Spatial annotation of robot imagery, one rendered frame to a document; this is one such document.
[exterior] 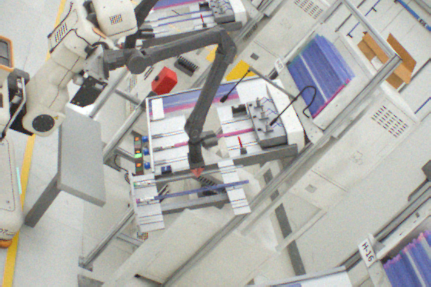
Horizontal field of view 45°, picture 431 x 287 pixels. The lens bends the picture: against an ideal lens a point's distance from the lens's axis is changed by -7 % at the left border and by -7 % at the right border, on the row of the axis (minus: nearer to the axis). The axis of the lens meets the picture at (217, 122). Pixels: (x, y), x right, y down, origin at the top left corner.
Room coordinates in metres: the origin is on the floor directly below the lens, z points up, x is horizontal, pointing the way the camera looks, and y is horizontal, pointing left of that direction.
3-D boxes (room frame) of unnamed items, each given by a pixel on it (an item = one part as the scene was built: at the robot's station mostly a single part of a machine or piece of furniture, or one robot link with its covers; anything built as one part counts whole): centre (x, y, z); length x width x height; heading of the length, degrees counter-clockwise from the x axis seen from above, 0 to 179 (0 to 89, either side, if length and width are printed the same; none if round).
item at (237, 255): (2.95, -0.33, 0.31); 0.70 x 0.65 x 0.62; 30
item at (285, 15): (4.22, 0.37, 0.95); 1.35 x 0.82 x 1.90; 120
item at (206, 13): (4.11, 0.54, 0.66); 1.01 x 0.73 x 1.31; 120
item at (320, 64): (2.84, -0.25, 1.52); 0.51 x 0.13 x 0.27; 30
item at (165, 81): (3.35, 0.43, 0.39); 0.24 x 0.24 x 0.78; 30
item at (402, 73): (3.08, -0.46, 1.82); 0.68 x 0.30 x 0.20; 30
